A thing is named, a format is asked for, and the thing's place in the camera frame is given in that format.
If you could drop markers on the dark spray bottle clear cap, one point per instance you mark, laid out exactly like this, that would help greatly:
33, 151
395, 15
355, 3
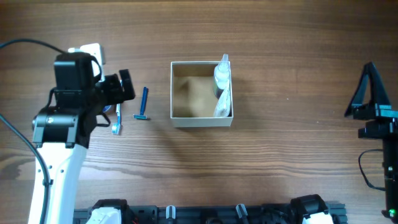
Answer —
221, 76

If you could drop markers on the white blue round jar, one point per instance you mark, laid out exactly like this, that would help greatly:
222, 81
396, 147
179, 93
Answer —
107, 108

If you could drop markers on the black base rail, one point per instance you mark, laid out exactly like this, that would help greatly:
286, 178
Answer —
118, 211

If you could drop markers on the blue disposable razor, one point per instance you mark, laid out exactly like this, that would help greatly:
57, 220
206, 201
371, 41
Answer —
141, 115

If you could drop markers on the blue white toothbrush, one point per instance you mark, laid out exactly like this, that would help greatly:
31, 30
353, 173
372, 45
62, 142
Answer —
117, 126

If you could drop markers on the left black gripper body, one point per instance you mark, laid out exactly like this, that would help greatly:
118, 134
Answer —
115, 88

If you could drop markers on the beige open cardboard box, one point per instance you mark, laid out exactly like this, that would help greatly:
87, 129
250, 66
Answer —
192, 99

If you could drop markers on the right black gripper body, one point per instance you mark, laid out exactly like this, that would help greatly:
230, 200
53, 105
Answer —
374, 112

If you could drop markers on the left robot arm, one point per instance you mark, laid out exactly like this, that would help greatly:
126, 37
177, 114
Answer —
62, 132

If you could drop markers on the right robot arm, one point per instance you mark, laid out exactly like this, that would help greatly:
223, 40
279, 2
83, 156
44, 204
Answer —
389, 164

